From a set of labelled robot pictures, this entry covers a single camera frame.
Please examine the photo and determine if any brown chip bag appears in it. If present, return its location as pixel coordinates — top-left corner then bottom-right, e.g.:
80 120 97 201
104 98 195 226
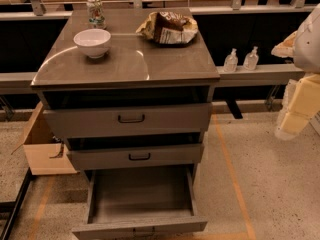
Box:
136 11 198 45

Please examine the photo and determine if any clear sanitizer bottle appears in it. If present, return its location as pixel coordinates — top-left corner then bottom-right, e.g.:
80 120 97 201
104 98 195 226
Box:
223 48 238 72
243 46 259 70

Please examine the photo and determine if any grey top drawer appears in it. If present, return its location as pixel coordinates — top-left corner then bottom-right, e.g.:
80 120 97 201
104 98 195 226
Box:
44 86 211 139

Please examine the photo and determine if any left clear sanitizer bottle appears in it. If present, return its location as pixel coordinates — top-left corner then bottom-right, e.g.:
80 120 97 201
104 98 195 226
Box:
223 48 238 72

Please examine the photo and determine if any black floor rail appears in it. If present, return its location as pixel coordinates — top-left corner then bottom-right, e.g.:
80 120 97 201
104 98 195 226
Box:
0 168 33 240

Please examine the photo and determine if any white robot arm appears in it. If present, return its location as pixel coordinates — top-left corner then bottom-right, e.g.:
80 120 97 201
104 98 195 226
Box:
271 4 320 140

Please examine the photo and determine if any grey drawer cabinet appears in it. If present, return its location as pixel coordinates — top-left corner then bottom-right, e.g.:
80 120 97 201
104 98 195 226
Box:
30 7 221 184

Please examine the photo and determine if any right clear sanitizer bottle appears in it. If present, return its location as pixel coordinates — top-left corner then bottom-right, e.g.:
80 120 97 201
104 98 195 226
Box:
243 46 259 70

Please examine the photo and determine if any white ceramic bowl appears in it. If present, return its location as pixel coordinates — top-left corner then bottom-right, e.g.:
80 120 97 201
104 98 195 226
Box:
73 29 111 58

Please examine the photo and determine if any grey bottom drawer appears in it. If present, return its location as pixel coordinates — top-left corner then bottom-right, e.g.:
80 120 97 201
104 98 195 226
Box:
72 165 207 240

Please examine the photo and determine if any open cardboard box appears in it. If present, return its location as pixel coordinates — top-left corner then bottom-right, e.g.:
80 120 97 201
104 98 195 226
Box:
15 102 77 175

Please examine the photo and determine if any grey middle drawer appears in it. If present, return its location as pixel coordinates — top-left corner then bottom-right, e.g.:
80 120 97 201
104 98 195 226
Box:
67 132 203 170

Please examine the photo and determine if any grey drawer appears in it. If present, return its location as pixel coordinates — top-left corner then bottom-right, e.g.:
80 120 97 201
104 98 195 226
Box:
67 132 203 170
44 86 211 139
72 165 207 240

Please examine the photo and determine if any white padded gripper body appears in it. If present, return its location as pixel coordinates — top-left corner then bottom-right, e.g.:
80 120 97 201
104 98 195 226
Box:
275 74 320 140

